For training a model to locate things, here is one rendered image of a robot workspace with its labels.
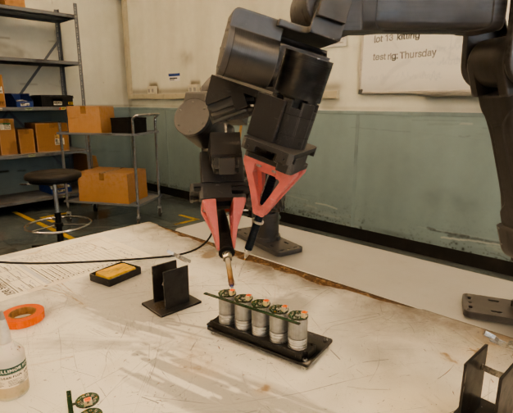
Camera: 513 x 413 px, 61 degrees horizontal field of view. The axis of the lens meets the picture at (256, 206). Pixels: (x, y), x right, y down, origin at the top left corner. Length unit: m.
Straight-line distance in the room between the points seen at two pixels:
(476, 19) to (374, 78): 2.78
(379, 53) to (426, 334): 2.82
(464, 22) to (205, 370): 0.51
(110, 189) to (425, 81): 2.67
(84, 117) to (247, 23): 3.62
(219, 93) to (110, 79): 5.13
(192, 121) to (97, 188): 3.47
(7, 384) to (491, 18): 0.68
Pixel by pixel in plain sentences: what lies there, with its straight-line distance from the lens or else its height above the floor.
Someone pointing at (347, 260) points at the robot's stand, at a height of 0.75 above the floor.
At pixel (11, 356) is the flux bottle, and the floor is 0.80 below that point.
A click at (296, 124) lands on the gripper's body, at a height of 1.04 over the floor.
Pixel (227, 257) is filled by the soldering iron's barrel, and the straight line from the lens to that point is 0.66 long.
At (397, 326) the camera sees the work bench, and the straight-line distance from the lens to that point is 0.69.
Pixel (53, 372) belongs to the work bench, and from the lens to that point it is 0.62.
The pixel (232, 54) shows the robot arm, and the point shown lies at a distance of 0.49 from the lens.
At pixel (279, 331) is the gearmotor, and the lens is 0.57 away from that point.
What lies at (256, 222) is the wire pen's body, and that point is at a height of 0.92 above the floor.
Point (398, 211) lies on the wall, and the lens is 3.36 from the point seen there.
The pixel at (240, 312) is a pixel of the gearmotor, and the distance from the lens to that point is 0.60.
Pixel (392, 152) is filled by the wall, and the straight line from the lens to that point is 3.32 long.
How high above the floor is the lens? 1.07
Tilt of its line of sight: 14 degrees down
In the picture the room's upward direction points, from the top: straight up
